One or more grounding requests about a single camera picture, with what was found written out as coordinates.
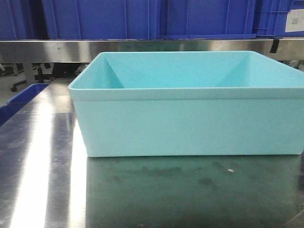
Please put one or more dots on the blue crate left on shelf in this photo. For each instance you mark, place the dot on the blue crate left on shelf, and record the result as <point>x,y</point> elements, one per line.
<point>22,19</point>

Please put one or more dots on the stainless steel shelf rail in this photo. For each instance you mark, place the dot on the stainless steel shelf rail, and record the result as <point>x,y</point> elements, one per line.
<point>70,51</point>

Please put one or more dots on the blue bin beside table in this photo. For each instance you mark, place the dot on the blue bin beside table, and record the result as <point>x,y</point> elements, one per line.
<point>19,101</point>

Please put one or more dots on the blue crate on shelf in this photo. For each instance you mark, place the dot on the blue crate on shelf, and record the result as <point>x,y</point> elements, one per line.
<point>149,19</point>
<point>22,19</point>

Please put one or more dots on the black tape strip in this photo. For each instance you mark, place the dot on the black tape strip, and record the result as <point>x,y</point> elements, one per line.
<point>274,46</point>

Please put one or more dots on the blue crate right with label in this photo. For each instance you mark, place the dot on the blue crate right with label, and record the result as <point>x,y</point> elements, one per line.
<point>270,18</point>

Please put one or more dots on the light teal plastic bin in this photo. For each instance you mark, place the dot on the light teal plastic bin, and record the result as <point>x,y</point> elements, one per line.
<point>189,103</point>

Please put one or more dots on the black office chair base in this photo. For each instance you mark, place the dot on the black office chair base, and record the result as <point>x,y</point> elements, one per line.
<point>33,74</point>

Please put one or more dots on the blue crate middle on shelf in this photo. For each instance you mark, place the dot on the blue crate middle on shelf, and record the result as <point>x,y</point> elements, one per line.
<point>149,19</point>

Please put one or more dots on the white paper label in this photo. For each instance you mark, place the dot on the white paper label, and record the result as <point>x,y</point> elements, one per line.
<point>295,21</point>

